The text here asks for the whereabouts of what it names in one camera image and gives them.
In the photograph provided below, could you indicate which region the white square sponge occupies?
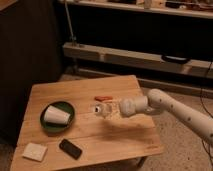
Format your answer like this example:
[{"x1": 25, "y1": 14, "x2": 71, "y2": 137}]
[{"x1": 22, "y1": 143, "x2": 47, "y2": 162}]

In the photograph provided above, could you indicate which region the black smartphone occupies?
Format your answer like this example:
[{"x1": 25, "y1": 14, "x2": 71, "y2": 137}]
[{"x1": 59, "y1": 139, "x2": 82, "y2": 160}]

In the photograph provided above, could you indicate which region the clear plastic bottle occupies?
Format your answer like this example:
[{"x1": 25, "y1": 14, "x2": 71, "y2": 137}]
[{"x1": 94, "y1": 103, "x2": 112, "y2": 118}]

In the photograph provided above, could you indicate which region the black cable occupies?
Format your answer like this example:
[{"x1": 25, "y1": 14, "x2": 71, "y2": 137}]
[{"x1": 199, "y1": 59, "x2": 213, "y2": 118}]

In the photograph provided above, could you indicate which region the wooden side table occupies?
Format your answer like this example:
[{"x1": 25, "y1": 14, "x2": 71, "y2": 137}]
[{"x1": 10, "y1": 75, "x2": 163, "y2": 171}]

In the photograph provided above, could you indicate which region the small orange carrot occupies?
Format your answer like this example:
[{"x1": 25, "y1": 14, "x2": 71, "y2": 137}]
[{"x1": 94, "y1": 96, "x2": 113, "y2": 102}]

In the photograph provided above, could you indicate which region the black object on shelf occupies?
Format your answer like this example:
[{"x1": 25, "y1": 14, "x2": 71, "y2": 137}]
[{"x1": 161, "y1": 55, "x2": 191, "y2": 64}]

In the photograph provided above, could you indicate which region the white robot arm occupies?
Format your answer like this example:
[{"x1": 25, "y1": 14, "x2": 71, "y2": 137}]
[{"x1": 115, "y1": 89, "x2": 213, "y2": 147}]

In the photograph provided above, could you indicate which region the long wooden shelf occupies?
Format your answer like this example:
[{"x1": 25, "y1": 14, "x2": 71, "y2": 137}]
[{"x1": 63, "y1": 42, "x2": 213, "y2": 78}]

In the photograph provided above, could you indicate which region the white paper cup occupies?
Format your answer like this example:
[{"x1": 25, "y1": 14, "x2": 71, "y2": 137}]
[{"x1": 44, "y1": 105, "x2": 70, "y2": 125}]

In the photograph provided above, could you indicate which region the metal stand pole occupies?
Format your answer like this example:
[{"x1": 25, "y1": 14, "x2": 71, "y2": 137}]
[{"x1": 64, "y1": 0, "x2": 77, "y2": 46}]

